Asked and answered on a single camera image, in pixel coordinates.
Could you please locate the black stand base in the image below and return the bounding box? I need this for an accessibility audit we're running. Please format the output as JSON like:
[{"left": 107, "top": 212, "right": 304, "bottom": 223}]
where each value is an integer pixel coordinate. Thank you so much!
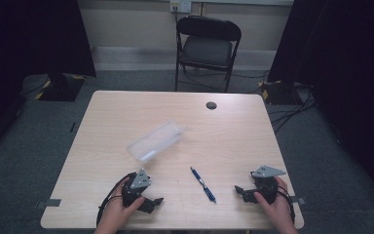
[
  {"left": 260, "top": 80, "right": 304, "bottom": 106},
  {"left": 38, "top": 73, "right": 88, "bottom": 102}
]

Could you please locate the black floor cable bundle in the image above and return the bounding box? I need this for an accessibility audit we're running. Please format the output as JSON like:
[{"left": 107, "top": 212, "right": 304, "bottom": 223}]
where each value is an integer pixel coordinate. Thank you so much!
[{"left": 268, "top": 85, "right": 318, "bottom": 135}]

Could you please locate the person's right hand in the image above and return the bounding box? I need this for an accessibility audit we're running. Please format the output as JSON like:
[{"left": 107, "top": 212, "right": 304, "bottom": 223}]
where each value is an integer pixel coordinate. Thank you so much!
[{"left": 253, "top": 175, "right": 299, "bottom": 234}]

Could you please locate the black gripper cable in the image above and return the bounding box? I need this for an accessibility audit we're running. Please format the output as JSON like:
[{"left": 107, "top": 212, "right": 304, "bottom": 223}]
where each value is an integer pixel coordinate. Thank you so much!
[
  {"left": 276, "top": 189, "right": 296, "bottom": 225},
  {"left": 95, "top": 172, "right": 137, "bottom": 227}
]

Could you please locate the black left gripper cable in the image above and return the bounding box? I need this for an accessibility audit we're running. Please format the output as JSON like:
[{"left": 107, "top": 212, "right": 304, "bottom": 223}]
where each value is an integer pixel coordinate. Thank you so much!
[{"left": 95, "top": 172, "right": 137, "bottom": 227}]

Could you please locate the clear plastic pencil case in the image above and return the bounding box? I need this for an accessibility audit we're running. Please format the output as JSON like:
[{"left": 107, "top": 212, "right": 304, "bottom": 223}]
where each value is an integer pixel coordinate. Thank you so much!
[{"left": 127, "top": 120, "right": 187, "bottom": 163}]

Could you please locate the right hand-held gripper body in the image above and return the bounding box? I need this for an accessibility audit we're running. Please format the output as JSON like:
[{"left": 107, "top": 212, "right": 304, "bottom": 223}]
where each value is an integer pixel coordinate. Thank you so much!
[{"left": 249, "top": 165, "right": 287, "bottom": 206}]

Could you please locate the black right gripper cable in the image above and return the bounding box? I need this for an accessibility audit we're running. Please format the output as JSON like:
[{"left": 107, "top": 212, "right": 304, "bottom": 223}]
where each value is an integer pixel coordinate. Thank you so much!
[{"left": 276, "top": 189, "right": 296, "bottom": 225}]

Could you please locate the person's left hand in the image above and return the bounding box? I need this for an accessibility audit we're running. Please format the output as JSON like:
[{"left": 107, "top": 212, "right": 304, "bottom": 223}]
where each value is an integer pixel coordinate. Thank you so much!
[{"left": 93, "top": 186, "right": 146, "bottom": 234}]

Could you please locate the black folding chair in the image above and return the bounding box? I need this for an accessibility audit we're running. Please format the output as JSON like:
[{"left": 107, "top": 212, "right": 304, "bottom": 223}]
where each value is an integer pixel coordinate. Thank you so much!
[{"left": 174, "top": 15, "right": 243, "bottom": 94}]

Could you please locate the black curtain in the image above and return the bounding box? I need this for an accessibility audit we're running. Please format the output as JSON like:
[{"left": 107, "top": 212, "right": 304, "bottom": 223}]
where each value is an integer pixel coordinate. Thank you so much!
[
  {"left": 267, "top": 0, "right": 374, "bottom": 209},
  {"left": 0, "top": 0, "right": 97, "bottom": 164}
]

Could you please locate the white wall socket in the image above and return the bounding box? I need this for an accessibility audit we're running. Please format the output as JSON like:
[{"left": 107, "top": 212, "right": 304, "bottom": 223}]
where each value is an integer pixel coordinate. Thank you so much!
[{"left": 169, "top": 0, "right": 193, "bottom": 15}]

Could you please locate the blue pen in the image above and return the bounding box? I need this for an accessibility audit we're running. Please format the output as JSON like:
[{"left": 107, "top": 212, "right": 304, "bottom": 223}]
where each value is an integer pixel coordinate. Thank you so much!
[{"left": 189, "top": 166, "right": 217, "bottom": 205}]

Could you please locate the grey tape strip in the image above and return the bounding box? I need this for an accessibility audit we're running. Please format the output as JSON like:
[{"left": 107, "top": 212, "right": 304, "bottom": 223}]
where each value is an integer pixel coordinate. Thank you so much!
[
  {"left": 35, "top": 198, "right": 62, "bottom": 210},
  {"left": 290, "top": 195, "right": 307, "bottom": 206}
]

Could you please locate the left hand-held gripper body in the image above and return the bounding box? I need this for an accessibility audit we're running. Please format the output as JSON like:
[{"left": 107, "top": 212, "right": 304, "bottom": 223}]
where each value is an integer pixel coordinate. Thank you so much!
[{"left": 121, "top": 168, "right": 152, "bottom": 209}]

